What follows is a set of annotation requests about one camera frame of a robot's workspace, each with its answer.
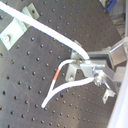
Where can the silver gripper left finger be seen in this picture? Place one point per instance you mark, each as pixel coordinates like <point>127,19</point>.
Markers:
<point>103,74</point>

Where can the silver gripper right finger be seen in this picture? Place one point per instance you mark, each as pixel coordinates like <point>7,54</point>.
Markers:
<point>113,56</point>

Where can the blue object top right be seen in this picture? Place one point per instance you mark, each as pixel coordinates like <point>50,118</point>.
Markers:
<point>110,4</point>

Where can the small metal bracket lower right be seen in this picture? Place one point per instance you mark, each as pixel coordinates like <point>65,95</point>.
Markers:
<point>108,93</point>

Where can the metal cable clip bracket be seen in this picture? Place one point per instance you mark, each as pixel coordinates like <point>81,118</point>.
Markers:
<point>71,72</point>

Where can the thin white wire orange band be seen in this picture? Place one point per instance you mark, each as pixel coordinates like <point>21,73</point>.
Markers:
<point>54,90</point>

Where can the metal bracket top center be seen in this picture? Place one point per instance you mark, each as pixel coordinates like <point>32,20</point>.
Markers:
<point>31,11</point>

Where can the metal bracket top left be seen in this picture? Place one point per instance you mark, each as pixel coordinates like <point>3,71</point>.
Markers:
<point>10,35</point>

